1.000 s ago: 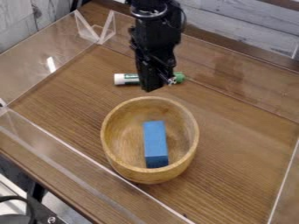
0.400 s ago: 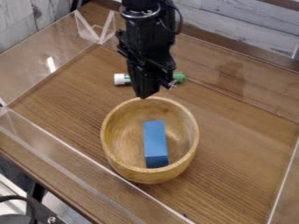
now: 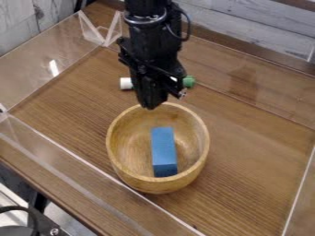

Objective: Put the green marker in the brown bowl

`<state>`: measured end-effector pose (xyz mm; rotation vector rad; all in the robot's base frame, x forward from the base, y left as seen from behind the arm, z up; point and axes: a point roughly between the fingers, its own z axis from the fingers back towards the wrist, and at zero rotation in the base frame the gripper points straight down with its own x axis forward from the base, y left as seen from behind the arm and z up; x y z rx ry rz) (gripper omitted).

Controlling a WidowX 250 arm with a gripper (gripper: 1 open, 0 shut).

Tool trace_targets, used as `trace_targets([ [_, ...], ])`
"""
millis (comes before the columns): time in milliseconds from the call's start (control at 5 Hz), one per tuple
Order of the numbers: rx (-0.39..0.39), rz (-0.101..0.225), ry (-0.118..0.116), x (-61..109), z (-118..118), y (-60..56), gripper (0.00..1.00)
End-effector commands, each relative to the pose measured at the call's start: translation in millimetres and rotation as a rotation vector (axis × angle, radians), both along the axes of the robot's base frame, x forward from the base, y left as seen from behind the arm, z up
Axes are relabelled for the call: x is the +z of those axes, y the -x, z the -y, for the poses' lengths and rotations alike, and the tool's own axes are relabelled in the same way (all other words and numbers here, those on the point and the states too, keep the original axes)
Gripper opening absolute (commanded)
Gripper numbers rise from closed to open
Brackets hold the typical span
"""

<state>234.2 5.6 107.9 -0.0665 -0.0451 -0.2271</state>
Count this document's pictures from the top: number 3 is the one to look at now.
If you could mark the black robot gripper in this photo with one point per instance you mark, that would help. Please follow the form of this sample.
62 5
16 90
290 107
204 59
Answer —
148 51

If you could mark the green and white marker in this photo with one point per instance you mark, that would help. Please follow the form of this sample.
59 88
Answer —
126 82

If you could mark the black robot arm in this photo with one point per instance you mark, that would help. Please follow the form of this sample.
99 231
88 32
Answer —
151 7

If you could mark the brown wooden bowl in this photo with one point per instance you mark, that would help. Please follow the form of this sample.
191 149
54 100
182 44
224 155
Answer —
128 146

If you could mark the blue rectangular block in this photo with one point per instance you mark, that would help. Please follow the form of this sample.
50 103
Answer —
163 152

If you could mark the clear acrylic tray wall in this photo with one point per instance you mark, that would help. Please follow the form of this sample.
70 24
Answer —
60 94

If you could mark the black metal table frame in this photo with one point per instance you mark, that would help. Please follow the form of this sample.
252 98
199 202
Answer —
48 227

